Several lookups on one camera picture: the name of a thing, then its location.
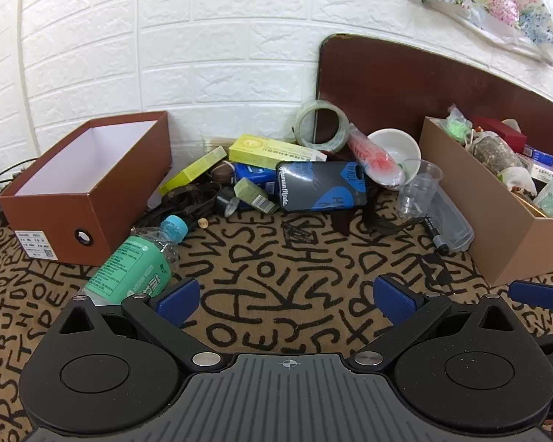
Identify white box red print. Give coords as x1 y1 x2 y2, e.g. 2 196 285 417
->
518 154 553 182

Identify small black container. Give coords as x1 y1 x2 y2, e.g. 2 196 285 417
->
216 189 247 218

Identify brown round item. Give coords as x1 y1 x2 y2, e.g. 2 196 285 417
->
211 161 236 185

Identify blue and white small box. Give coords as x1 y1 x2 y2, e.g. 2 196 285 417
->
523 145 553 164

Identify black cable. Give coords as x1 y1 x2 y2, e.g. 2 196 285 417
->
0 157 40 194

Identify dark cord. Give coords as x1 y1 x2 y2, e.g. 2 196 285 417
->
368 193 425 235

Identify blue and grey phone case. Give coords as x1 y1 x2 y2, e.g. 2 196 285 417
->
275 160 368 213

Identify green label water bottle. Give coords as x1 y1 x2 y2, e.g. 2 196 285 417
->
84 215 189 307

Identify clear tape roll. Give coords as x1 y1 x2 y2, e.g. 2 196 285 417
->
296 100 351 152

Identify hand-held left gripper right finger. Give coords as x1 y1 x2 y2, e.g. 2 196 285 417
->
348 274 526 372

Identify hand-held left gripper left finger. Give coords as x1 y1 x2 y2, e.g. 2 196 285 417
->
58 278 224 372

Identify white bowl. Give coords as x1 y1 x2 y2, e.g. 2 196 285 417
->
367 129 421 189

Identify clear plastic cups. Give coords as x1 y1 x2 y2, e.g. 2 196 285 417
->
426 184 475 253

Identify small green box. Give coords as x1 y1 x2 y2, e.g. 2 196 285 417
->
233 178 279 215

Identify dried herb bag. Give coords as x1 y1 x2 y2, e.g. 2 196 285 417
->
470 131 526 176

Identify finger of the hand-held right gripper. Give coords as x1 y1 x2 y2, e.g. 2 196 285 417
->
508 280 553 310

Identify brown shoe box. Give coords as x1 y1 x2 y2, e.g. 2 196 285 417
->
0 110 173 267

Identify black strap pile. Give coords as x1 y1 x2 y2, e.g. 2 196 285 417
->
161 182 222 222

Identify black marker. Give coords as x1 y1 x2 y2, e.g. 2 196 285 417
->
421 214 450 254

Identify green bead bag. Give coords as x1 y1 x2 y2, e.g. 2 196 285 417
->
445 104 474 141

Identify long yellow-green box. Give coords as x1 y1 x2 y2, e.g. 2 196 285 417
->
229 134 327 165

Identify wooden sticks bundle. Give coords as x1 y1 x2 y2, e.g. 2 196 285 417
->
202 136 240 154

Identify tan cardboard box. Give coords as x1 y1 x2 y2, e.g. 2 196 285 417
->
418 116 553 287

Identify white snack bag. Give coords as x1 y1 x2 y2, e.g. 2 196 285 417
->
498 166 538 194

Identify small yellow-green box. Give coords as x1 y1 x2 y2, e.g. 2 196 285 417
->
159 146 227 195

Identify brown headboard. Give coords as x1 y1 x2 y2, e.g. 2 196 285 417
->
314 34 553 166

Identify clear plastic cup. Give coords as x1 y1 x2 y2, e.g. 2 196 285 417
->
396 159 444 220

